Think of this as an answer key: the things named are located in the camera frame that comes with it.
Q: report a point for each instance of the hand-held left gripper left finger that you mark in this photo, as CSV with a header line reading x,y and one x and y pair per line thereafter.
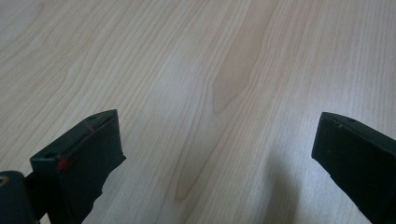
x,y
84,161

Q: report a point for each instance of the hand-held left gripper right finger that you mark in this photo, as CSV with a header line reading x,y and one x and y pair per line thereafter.
x,y
358,161

